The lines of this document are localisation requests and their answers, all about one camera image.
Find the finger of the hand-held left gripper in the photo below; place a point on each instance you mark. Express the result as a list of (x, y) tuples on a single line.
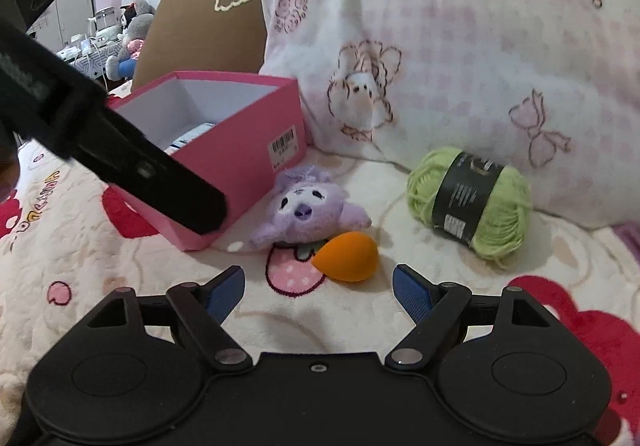
[(175, 191)]

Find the white cabinet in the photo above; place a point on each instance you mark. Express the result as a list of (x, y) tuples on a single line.
[(75, 0)]

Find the black plush toy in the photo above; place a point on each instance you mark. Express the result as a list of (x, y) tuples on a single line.
[(127, 18)]

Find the pink checked pillow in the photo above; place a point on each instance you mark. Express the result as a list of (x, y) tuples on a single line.
[(450, 25)]

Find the purple cloth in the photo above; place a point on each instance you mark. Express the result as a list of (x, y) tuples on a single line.
[(627, 238)]

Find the grey plush toy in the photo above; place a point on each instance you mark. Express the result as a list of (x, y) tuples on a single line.
[(137, 25)]

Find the table with patterned cloth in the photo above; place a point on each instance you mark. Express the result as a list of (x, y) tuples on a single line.
[(90, 63)]

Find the green yarn ball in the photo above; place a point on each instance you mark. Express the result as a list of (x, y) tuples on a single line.
[(425, 196)]

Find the pink cardboard box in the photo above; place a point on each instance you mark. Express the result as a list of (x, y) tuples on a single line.
[(240, 145)]

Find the purple plush toy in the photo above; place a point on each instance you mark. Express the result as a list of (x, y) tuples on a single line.
[(300, 206)]

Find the brown cushion with cloud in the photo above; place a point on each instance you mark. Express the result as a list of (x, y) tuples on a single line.
[(200, 25)]

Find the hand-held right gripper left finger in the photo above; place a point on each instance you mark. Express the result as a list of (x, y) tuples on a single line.
[(226, 295)]

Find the orange makeup sponge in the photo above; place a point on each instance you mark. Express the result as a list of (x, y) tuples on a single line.
[(350, 256)]

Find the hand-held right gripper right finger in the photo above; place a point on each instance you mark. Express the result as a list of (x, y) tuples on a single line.
[(412, 297)]

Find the white and blue packet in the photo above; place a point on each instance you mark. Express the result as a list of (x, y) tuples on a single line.
[(195, 135)]

